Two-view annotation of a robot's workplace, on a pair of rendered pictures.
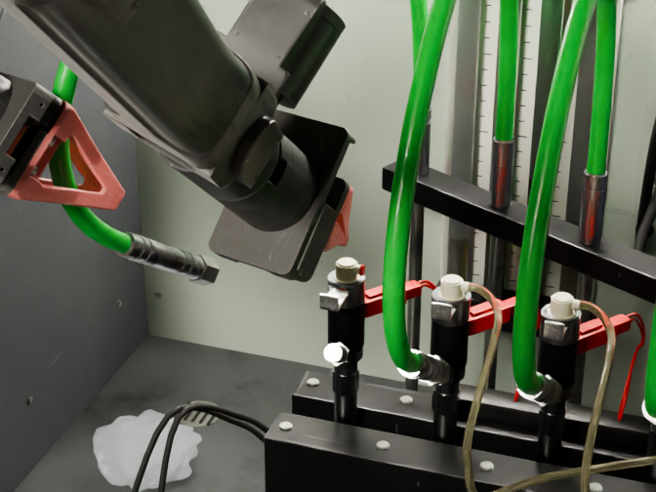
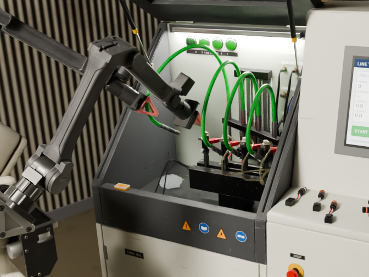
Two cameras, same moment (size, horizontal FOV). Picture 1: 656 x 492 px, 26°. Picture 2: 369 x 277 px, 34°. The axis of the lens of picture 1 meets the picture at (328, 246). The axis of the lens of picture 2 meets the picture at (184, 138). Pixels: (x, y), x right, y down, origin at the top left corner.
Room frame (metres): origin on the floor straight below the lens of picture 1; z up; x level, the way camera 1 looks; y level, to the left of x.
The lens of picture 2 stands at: (-1.15, -0.41, 1.88)
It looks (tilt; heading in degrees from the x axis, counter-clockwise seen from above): 21 degrees down; 13
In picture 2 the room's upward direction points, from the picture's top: 4 degrees counter-clockwise
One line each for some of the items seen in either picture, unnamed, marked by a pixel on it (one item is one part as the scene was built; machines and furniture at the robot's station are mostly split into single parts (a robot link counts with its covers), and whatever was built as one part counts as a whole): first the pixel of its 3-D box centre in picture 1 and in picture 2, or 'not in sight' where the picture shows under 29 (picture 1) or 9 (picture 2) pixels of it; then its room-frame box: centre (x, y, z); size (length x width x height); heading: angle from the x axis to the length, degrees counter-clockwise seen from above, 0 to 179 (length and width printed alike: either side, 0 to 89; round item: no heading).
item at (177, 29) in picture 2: not in sight; (234, 32); (1.17, -0.10, 1.43); 0.54 x 0.03 x 0.02; 71
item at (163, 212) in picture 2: not in sight; (175, 219); (0.69, 0.06, 0.87); 0.62 x 0.04 x 0.16; 71
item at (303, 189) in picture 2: not in sight; (296, 195); (0.67, -0.35, 0.99); 0.12 x 0.02 x 0.02; 156
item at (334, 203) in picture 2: not in sight; (331, 211); (0.57, -0.46, 0.99); 0.12 x 0.02 x 0.02; 170
